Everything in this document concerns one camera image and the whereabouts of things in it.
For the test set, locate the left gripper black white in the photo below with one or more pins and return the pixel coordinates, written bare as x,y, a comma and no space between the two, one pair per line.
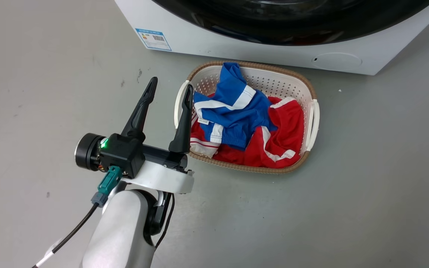
162,178

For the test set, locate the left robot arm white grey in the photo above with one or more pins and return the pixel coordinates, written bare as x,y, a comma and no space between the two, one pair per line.
121,230

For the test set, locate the white washing machine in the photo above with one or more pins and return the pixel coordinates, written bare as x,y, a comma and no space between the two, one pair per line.
237,48

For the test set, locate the black glass washing machine door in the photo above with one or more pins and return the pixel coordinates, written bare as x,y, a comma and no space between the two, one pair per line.
292,26

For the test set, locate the blue white garment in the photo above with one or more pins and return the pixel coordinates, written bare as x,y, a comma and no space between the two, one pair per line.
237,119

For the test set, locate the blue energy label sticker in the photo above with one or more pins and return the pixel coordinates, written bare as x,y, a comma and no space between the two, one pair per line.
154,39

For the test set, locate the white woven-rim laundry basket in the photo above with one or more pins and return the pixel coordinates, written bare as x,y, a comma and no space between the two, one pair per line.
277,82

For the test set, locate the red white garment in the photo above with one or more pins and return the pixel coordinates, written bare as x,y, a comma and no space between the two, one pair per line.
285,130

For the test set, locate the round white filter cover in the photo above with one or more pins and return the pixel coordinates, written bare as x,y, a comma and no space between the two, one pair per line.
336,60

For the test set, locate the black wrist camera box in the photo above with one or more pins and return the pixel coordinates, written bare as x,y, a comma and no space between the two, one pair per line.
123,154

